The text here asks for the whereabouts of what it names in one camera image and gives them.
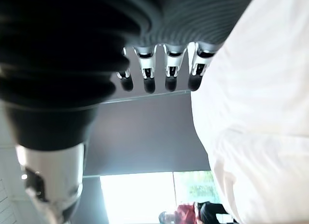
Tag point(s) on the white bed sheet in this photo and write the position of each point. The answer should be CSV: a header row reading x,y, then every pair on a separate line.
x,y
260,117

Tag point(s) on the grey roller blind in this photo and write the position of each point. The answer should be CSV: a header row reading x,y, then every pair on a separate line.
x,y
147,134

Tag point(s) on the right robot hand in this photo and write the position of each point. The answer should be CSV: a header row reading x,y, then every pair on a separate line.
x,y
72,64

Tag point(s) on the bright window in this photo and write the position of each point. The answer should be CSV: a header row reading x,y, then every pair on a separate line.
x,y
154,197

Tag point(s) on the person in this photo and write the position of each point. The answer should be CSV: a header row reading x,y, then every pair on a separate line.
x,y
187,210
214,213

